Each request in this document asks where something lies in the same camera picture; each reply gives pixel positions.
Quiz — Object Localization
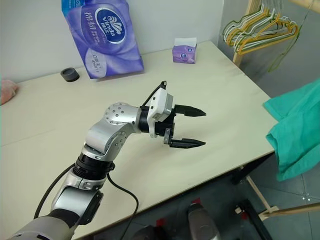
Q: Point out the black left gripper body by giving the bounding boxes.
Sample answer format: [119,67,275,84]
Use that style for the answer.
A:
[153,105,179,147]

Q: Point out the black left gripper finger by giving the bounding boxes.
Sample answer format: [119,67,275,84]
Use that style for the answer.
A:
[168,137,207,149]
[174,104,207,118]

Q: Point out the green shorts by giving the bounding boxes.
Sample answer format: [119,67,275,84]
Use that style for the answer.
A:
[263,77,320,183]

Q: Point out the olive green wire hanger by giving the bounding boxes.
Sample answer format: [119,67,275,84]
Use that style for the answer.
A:
[267,0,315,74]

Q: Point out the small purple tissue box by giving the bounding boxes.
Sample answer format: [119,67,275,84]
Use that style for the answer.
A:
[171,37,199,65]

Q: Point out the dark rounded shape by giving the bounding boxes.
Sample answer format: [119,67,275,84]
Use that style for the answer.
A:
[187,203,221,240]

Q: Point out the wooden clothes rack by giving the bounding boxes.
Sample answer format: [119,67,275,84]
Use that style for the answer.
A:
[232,0,320,221]

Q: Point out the purple Vinda tissue pack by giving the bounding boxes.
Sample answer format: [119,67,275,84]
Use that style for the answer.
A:
[60,0,146,80]

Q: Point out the pink fluffy cloth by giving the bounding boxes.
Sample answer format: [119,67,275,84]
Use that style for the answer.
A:
[0,79,20,106]

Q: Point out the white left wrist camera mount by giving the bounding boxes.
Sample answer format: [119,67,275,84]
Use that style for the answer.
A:
[147,88,175,138]

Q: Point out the black metal table frame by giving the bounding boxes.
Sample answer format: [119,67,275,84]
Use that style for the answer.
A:
[225,152,277,186]

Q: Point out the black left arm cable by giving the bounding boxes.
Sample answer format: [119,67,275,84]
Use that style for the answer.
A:
[33,80,168,240]

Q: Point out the black metal floor frame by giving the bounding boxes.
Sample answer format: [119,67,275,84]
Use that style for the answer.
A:
[234,198,274,240]

